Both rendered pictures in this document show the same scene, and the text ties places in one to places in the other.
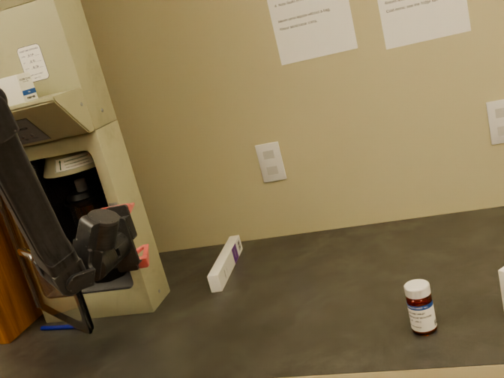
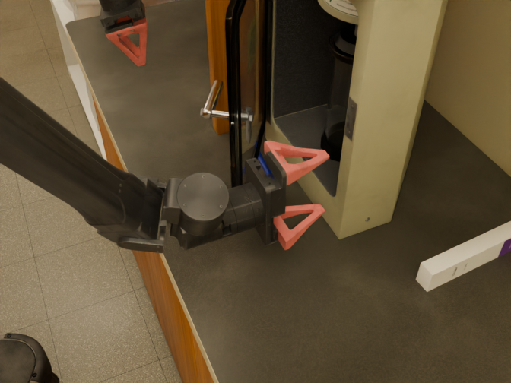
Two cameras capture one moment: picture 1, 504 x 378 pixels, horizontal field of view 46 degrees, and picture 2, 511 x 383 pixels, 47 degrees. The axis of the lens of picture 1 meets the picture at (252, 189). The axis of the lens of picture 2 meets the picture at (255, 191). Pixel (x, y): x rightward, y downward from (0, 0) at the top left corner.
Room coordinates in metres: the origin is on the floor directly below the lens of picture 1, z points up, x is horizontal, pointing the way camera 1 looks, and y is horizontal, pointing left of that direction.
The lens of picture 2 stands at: (0.78, -0.10, 1.74)
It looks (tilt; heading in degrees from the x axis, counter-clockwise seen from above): 44 degrees down; 47
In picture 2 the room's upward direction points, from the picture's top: straight up
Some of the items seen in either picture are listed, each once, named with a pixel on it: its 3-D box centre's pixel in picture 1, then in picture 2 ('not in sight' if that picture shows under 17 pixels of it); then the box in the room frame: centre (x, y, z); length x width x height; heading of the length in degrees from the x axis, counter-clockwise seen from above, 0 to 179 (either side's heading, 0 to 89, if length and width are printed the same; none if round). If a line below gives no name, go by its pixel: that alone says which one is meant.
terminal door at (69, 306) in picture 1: (37, 245); (249, 82); (1.34, 0.51, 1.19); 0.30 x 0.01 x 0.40; 38
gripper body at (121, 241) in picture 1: (113, 247); (242, 207); (1.13, 0.29, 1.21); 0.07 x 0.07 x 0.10; 71
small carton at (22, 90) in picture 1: (18, 88); not in sight; (1.35, 0.44, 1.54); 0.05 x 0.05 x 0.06; 72
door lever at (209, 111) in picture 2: (35, 250); (223, 100); (1.26, 0.49, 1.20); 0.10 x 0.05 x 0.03; 38
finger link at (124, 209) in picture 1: (124, 217); (293, 172); (1.19, 0.27, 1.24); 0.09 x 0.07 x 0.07; 161
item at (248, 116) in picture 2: not in sight; (246, 125); (1.26, 0.44, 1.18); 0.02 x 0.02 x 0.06; 38
